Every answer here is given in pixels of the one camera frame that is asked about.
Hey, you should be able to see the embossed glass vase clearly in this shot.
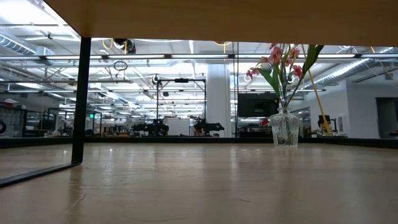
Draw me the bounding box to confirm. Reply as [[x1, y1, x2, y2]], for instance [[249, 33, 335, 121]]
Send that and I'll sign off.
[[269, 106, 300, 148]]

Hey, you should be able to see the wooden shelf with black legs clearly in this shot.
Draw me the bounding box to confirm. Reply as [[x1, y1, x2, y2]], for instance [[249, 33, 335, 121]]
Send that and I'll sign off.
[[0, 0, 398, 188]]

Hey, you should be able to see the pink artificial flower bunch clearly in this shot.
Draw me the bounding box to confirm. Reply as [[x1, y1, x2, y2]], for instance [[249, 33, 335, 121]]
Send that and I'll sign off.
[[247, 43, 304, 108]]

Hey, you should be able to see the person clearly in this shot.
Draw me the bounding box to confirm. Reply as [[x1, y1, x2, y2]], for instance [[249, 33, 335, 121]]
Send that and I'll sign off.
[[313, 119, 339, 138]]

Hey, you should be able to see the black frame station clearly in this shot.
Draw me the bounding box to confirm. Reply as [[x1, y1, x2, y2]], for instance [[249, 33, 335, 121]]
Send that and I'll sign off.
[[155, 77, 208, 121]]

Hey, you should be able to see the black wall monitor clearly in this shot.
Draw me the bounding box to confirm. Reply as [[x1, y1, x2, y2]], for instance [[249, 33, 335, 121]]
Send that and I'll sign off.
[[237, 92, 280, 118]]

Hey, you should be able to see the yellow cable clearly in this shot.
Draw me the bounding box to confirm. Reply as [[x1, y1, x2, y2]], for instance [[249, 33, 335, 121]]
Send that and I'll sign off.
[[300, 44, 331, 136]]

